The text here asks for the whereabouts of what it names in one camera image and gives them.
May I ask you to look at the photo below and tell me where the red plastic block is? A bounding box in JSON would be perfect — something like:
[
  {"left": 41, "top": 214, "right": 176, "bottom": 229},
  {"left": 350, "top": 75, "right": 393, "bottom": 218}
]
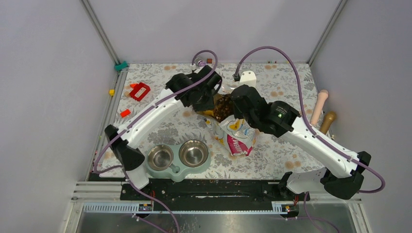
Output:
[{"left": 130, "top": 82, "right": 151, "bottom": 101}]

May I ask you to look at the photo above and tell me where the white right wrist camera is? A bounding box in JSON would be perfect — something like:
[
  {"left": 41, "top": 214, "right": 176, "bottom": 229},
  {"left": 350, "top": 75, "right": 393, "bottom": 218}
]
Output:
[{"left": 233, "top": 70, "right": 257, "bottom": 87}]

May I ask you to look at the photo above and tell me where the small orange-red block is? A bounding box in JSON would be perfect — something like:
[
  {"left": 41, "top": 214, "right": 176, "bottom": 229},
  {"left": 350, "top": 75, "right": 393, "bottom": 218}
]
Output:
[{"left": 120, "top": 109, "right": 131, "bottom": 118}]

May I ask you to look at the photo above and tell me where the gold microphone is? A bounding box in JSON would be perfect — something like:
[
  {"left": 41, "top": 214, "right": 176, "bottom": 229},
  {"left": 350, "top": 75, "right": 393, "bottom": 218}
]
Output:
[{"left": 319, "top": 111, "right": 337, "bottom": 134}]

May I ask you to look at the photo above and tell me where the floral table mat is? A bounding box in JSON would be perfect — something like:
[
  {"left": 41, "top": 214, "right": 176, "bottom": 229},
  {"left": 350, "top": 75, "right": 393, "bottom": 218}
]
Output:
[{"left": 113, "top": 63, "right": 322, "bottom": 180}]

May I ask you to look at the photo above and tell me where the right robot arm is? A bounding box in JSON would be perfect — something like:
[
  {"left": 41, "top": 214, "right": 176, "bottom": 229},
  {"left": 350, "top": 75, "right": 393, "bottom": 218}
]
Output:
[{"left": 230, "top": 85, "right": 371, "bottom": 200}]

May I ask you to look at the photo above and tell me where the purple glitter microphone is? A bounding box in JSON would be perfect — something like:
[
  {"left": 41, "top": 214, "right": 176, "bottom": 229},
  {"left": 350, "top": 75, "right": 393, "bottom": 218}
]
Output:
[{"left": 194, "top": 57, "right": 207, "bottom": 67}]

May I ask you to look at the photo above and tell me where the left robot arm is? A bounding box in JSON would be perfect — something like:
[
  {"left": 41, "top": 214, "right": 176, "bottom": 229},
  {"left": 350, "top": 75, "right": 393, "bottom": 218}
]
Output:
[{"left": 104, "top": 66, "right": 223, "bottom": 189}]

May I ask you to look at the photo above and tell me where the teal corner clip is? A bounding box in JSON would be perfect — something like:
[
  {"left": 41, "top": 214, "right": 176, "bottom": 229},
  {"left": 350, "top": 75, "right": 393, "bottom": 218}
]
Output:
[{"left": 114, "top": 61, "right": 129, "bottom": 72}]

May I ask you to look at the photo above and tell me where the pet food bag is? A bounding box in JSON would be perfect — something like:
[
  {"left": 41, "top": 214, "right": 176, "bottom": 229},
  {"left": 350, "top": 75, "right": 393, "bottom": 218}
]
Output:
[{"left": 196, "top": 84, "right": 257, "bottom": 157}]

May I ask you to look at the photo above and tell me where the green double pet bowl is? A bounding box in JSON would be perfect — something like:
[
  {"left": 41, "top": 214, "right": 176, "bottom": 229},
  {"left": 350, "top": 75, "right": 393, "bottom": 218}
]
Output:
[{"left": 145, "top": 140, "right": 211, "bottom": 182}]

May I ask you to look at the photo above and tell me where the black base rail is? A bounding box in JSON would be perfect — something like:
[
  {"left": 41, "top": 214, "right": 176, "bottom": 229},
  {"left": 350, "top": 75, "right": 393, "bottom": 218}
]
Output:
[{"left": 120, "top": 178, "right": 305, "bottom": 211}]

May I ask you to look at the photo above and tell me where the pink microphone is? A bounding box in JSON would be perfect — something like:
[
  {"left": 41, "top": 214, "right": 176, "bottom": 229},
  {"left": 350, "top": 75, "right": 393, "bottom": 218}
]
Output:
[{"left": 310, "top": 89, "right": 328, "bottom": 126}]

